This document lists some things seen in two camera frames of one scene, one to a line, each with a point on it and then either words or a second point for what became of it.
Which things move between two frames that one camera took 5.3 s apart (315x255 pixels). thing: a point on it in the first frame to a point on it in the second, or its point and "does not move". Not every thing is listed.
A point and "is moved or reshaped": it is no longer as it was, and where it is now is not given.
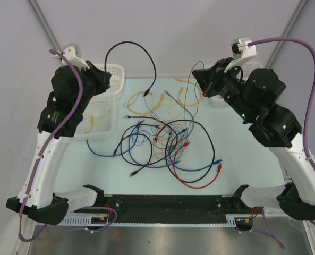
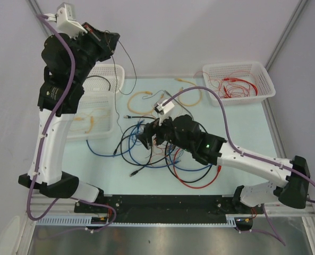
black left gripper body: (94, 84) to (96, 48)
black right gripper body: (231, 87) to (163, 133)
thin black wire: (196, 93) to (116, 79)
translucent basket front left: (99, 119) does not move
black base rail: (171, 209) does not move
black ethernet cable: (153, 82) is moved or reshaped
